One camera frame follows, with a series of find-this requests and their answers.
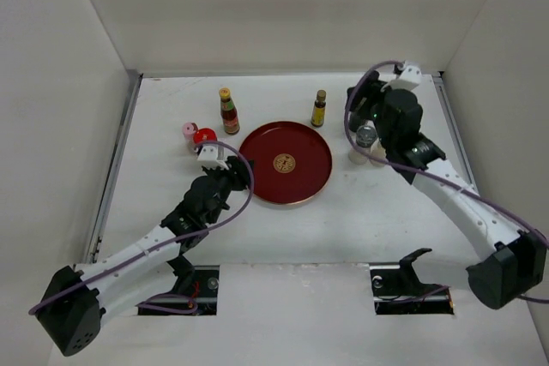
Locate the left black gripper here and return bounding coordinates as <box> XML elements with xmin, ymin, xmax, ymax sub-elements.
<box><xmin>203</xmin><ymin>157</ymin><xmax>253</xmax><ymax>225</ymax></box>

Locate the small yellow label bottle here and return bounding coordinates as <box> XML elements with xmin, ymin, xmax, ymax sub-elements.
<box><xmin>311</xmin><ymin>90</ymin><xmax>327</xmax><ymax>128</ymax></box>

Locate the tall dark soy bottle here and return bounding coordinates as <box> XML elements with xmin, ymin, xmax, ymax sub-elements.
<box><xmin>348</xmin><ymin>104</ymin><xmax>372</xmax><ymax>133</ymax></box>

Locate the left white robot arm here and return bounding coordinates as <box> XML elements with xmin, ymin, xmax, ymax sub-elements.
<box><xmin>29</xmin><ymin>155</ymin><xmax>255</xmax><ymax>357</ymax></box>

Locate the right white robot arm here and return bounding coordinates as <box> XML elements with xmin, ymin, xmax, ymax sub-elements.
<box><xmin>344</xmin><ymin>61</ymin><xmax>548</xmax><ymax>309</ymax></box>

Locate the grey lid pepper shaker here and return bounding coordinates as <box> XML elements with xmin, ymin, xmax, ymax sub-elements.
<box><xmin>348</xmin><ymin>124</ymin><xmax>377</xmax><ymax>165</ymax></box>

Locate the red lid sauce jar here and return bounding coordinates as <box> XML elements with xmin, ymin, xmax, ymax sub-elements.
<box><xmin>192</xmin><ymin>128</ymin><xmax>217</xmax><ymax>155</ymax></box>

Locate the yellow cap sauce bottle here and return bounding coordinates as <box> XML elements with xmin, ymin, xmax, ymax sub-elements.
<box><xmin>219</xmin><ymin>87</ymin><xmax>240</xmax><ymax>135</ymax></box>

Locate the red round tray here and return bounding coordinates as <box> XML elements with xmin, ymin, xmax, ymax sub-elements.
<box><xmin>239</xmin><ymin>121</ymin><xmax>333</xmax><ymax>205</ymax></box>

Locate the yellow lid spice shaker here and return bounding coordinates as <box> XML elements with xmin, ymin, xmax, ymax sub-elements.
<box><xmin>370</xmin><ymin>141</ymin><xmax>386</xmax><ymax>168</ymax></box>

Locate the pink lid spice shaker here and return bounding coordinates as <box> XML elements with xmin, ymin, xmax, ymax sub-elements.
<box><xmin>182</xmin><ymin>122</ymin><xmax>198</xmax><ymax>141</ymax></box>

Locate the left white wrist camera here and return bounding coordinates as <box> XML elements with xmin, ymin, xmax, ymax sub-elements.
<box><xmin>197</xmin><ymin>145</ymin><xmax>228</xmax><ymax>170</ymax></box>

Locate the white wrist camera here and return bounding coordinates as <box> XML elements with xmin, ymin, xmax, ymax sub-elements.
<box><xmin>197</xmin><ymin>145</ymin><xmax>228</xmax><ymax>170</ymax></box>
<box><xmin>388</xmin><ymin>61</ymin><xmax>423</xmax><ymax>91</ymax></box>

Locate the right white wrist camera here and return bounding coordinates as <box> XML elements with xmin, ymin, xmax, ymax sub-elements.
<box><xmin>388</xmin><ymin>61</ymin><xmax>423</xmax><ymax>91</ymax></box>

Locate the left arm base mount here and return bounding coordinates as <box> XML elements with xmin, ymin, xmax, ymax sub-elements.
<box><xmin>137</xmin><ymin>255</ymin><xmax>220</xmax><ymax>316</ymax></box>

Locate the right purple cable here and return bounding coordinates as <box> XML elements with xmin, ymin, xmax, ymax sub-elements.
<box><xmin>344</xmin><ymin>59</ymin><xmax>549</xmax><ymax>303</ymax></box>

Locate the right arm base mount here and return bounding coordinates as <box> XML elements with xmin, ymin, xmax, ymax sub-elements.
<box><xmin>369</xmin><ymin>248</ymin><xmax>454</xmax><ymax>315</ymax></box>

